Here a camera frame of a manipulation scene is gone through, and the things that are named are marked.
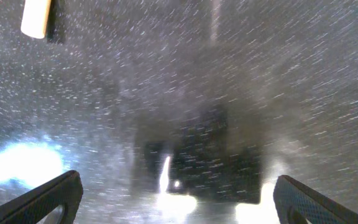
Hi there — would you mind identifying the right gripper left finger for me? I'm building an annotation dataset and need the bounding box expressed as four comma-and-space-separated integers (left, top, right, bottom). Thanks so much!
0, 170, 84, 224

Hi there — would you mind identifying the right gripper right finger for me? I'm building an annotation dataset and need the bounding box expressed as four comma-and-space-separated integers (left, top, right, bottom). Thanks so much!
273, 174, 358, 224

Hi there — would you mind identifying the yellow rattle drum toy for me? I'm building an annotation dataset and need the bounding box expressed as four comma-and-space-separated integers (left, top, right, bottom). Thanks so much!
20, 0, 53, 40

